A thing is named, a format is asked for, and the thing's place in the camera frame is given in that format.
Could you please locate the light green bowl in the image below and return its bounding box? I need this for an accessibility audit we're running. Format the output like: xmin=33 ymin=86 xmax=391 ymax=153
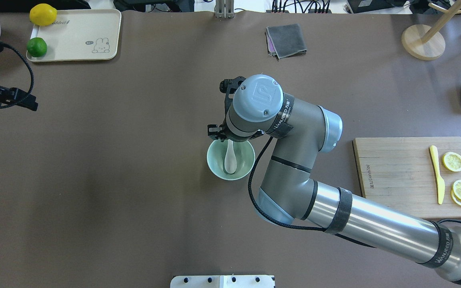
xmin=206 ymin=140 xmax=255 ymax=181

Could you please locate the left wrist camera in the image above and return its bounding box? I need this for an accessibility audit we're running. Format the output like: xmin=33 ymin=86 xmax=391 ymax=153
xmin=0 ymin=86 xmax=38 ymax=111

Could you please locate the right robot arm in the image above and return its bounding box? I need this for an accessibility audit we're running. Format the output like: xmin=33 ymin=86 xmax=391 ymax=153
xmin=207 ymin=74 xmax=461 ymax=285

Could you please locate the lemon slice lower bottom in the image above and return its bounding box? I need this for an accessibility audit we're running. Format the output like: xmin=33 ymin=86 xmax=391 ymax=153
xmin=450 ymin=190 xmax=461 ymax=206

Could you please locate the yellow lemon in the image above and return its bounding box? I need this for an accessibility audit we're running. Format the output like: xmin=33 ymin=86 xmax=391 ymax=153
xmin=29 ymin=3 xmax=58 ymax=27

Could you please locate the white ceramic spoon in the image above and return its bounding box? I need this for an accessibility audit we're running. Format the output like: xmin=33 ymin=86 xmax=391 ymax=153
xmin=224 ymin=139 xmax=237 ymax=174

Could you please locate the lemon slice upper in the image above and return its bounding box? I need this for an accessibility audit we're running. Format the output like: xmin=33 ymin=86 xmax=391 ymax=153
xmin=441 ymin=152 xmax=461 ymax=172

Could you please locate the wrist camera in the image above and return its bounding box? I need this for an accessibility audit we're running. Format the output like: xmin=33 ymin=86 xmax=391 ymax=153
xmin=219 ymin=76 xmax=246 ymax=113
xmin=0 ymin=86 xmax=38 ymax=111

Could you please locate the green lime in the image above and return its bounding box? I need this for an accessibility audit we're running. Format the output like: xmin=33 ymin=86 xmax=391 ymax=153
xmin=27 ymin=38 xmax=48 ymax=57

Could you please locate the beige rabbit tray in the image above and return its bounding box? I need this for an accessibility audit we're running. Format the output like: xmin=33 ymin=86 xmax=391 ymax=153
xmin=26 ymin=9 xmax=122 ymax=62

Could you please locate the bamboo cutting board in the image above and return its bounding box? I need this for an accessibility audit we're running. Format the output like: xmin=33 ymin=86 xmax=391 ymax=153
xmin=353 ymin=136 xmax=461 ymax=219

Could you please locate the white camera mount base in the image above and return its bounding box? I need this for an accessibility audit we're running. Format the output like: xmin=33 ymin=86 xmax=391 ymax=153
xmin=170 ymin=274 xmax=276 ymax=288

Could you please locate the yellow plastic knife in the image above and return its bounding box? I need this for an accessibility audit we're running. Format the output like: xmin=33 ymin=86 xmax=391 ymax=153
xmin=429 ymin=145 xmax=446 ymax=205

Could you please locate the wooden mug tree stand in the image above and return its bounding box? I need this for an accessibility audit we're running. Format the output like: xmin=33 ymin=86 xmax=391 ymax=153
xmin=401 ymin=0 xmax=461 ymax=61

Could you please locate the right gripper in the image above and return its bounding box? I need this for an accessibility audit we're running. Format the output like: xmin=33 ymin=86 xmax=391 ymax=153
xmin=207 ymin=124 xmax=264 ymax=142

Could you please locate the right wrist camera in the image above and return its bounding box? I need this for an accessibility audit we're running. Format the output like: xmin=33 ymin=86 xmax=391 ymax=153
xmin=219 ymin=76 xmax=246 ymax=113

